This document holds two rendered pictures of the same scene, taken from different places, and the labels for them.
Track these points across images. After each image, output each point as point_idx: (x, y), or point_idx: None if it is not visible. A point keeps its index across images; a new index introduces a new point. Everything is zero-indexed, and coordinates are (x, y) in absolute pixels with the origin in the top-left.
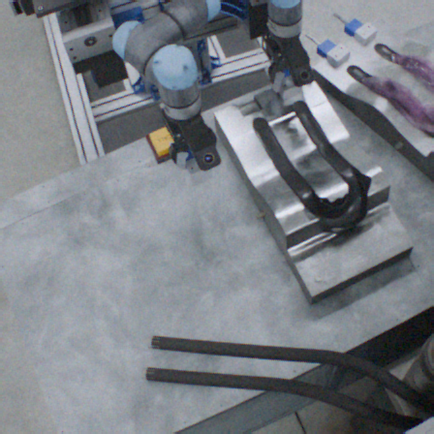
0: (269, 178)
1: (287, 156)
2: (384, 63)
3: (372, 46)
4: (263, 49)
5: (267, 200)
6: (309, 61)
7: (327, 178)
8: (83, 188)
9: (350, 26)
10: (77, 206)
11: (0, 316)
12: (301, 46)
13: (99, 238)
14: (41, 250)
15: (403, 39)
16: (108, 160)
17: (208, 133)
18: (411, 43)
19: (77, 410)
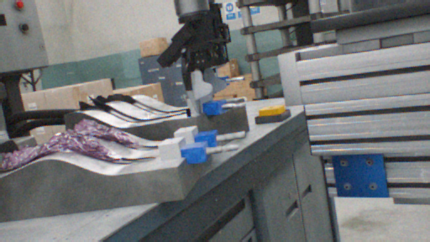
0: (165, 108)
1: (165, 113)
2: (129, 156)
3: (157, 157)
4: (227, 61)
5: (153, 99)
6: (182, 76)
7: (117, 105)
8: (293, 106)
9: (199, 143)
10: (285, 106)
11: None
12: (176, 37)
13: (254, 110)
14: (278, 102)
15: (120, 172)
16: (299, 109)
17: (184, 24)
18: (104, 171)
19: None
